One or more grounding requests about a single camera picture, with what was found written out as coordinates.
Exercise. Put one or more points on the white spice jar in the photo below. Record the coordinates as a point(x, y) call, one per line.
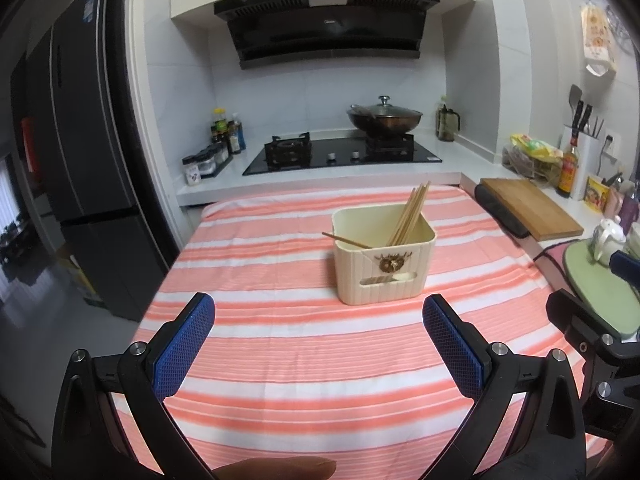
point(191, 172)

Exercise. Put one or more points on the short wooden chopstick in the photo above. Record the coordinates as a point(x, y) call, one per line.
point(404, 219)

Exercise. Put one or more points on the white knife holder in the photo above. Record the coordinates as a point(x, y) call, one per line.
point(589, 144)

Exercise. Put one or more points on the wooden cutting board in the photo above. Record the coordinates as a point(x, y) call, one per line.
point(544, 219)

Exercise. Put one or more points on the black range hood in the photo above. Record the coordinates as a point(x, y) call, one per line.
point(267, 32)

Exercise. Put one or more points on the black refrigerator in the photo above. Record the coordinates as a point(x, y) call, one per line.
point(88, 149)

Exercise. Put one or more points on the blue cap bottle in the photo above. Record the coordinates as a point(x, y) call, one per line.
point(239, 130)

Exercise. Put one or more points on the striped pink tablecloth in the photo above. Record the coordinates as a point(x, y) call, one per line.
point(288, 369)

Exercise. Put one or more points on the dark glass pitcher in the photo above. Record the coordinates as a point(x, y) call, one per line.
point(448, 121)

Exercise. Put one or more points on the yellow seasoning box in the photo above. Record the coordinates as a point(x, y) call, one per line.
point(596, 193)

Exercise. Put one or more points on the cream plastic utensil holder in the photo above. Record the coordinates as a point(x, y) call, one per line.
point(383, 273)

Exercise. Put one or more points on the white teapot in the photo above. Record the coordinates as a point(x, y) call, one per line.
point(607, 237)

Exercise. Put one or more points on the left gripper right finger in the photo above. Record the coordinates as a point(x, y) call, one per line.
point(547, 440)

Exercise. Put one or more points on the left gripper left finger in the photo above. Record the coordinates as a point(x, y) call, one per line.
point(89, 441)

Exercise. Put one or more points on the green tray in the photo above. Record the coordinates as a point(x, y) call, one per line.
point(610, 297)

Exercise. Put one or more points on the spice jar rack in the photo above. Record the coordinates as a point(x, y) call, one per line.
point(212, 159)

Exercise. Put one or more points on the hanging paper bag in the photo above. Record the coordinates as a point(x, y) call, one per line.
point(597, 41)

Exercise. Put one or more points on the black gas stove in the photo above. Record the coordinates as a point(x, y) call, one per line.
point(287, 153)

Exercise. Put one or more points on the wok with glass lid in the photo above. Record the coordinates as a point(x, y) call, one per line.
point(384, 118)

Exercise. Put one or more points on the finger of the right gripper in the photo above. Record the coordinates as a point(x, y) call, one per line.
point(625, 267)

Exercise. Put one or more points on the person's left hand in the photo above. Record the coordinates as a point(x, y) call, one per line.
point(288, 468)

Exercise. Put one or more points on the sauce bottle orange label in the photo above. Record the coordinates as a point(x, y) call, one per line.
point(570, 162)

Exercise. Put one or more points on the yellow snack bag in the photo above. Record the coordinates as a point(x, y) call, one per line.
point(535, 149)

